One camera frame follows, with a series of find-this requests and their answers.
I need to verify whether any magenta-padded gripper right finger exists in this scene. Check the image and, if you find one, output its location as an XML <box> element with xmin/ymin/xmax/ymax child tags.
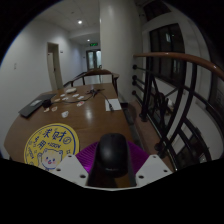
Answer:
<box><xmin>126</xmin><ymin>139</ymin><xmax>174</xmax><ymax>188</ymax></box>

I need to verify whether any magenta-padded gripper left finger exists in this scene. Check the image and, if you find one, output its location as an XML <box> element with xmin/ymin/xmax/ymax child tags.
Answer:
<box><xmin>54</xmin><ymin>141</ymin><xmax>102</xmax><ymax>188</ymax></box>

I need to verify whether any black computer mouse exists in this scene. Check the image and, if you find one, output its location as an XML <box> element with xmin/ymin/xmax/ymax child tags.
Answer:
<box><xmin>95</xmin><ymin>132</ymin><xmax>130</xmax><ymax>179</ymax></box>

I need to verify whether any closed dark laptop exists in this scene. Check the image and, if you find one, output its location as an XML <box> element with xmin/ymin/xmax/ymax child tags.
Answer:
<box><xmin>18</xmin><ymin>93</ymin><xmax>57</xmax><ymax>119</ymax></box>

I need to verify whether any white paper sheet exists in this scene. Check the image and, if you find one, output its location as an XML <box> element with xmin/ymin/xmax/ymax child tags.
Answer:
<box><xmin>104</xmin><ymin>98</ymin><xmax>123</xmax><ymax>112</ymax></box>

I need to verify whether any white flat packet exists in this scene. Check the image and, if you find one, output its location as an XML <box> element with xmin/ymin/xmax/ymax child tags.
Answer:
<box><xmin>64</xmin><ymin>87</ymin><xmax>78</xmax><ymax>95</ymax></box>

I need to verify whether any wooden armchair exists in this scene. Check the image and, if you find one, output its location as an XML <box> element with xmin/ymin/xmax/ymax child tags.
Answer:
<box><xmin>63</xmin><ymin>68</ymin><xmax>120</xmax><ymax>93</ymax></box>

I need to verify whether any white side door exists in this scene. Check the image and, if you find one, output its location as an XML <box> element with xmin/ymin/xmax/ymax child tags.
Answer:
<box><xmin>46</xmin><ymin>41</ymin><xmax>64</xmax><ymax>91</ymax></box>

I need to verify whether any glass double door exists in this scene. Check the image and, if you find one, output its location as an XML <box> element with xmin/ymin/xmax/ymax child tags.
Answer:
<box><xmin>85</xmin><ymin>49</ymin><xmax>102</xmax><ymax>71</ymax></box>

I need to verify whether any black railing with wooden handrail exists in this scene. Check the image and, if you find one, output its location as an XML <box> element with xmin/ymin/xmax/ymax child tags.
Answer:
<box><xmin>131</xmin><ymin>51</ymin><xmax>224</xmax><ymax>173</ymax></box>

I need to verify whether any dark framed window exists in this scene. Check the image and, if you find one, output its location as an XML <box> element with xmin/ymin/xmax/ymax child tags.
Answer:
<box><xmin>148</xmin><ymin>23</ymin><xmax>188</xmax><ymax>88</ymax></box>

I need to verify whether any black cable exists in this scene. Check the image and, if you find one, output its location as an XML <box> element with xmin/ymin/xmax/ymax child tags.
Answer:
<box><xmin>65</xmin><ymin>87</ymin><xmax>115</xmax><ymax>113</ymax></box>

